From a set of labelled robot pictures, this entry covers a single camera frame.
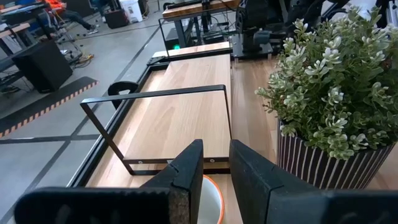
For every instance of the wooden shelf black metal frame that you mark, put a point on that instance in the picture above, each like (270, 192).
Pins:
(174, 109)

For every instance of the black-framed workbench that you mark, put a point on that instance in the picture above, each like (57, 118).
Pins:
(186, 9)

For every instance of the wooden desk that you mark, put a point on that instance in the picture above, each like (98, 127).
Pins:
(14, 30)

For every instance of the person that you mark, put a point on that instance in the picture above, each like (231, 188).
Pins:
(74, 17)

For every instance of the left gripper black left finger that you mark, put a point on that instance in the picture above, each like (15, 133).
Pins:
(93, 205)

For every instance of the black hazard-striped floor mat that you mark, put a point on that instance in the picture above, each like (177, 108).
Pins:
(46, 102)

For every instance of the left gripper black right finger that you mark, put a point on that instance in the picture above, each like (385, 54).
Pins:
(280, 205)

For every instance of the orange mug white inside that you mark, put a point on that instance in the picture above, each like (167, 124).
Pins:
(210, 199)

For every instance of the black speaker box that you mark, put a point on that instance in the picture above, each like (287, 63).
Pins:
(43, 67)

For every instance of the artificial plant in striped pot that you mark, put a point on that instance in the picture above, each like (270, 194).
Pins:
(326, 93)

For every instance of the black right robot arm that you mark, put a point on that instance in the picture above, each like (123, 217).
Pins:
(258, 18)

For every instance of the black table clamp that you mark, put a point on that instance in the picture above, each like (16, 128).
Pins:
(115, 88)

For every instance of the white bin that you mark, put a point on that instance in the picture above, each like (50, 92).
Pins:
(132, 11)

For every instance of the black aluminium table frame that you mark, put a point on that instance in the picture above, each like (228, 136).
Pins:
(100, 146)

